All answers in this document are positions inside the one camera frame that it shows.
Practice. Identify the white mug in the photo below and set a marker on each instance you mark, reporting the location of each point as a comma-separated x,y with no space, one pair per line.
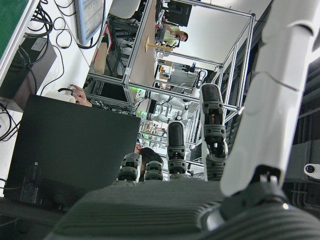
56,96

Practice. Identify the grey blue teach pendant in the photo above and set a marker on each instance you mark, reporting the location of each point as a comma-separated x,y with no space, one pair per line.
87,20

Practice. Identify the wooden T stand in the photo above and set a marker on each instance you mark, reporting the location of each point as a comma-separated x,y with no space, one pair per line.
155,45

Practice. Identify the green conveyor belt aluminium frame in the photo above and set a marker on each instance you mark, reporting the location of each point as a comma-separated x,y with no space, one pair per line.
10,20

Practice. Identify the black computer tower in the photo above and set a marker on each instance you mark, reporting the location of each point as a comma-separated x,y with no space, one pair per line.
37,57

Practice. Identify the black computer monitor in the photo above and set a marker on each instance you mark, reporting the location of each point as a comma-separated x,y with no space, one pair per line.
75,150

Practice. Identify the aluminium frame structure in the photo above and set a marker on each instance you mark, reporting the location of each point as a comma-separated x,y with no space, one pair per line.
243,62

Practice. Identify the distant man green shirt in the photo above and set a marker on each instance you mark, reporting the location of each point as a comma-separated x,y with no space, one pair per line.
173,35

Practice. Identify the brown cardboard box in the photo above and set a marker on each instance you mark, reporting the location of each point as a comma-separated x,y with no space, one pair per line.
100,60

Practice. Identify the white security camera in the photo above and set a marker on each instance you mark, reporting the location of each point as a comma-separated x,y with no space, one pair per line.
312,170

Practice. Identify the man in black shirt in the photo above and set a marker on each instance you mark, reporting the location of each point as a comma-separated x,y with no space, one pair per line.
150,156

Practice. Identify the right white dexterous robot hand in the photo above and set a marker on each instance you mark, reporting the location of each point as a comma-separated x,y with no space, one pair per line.
150,212

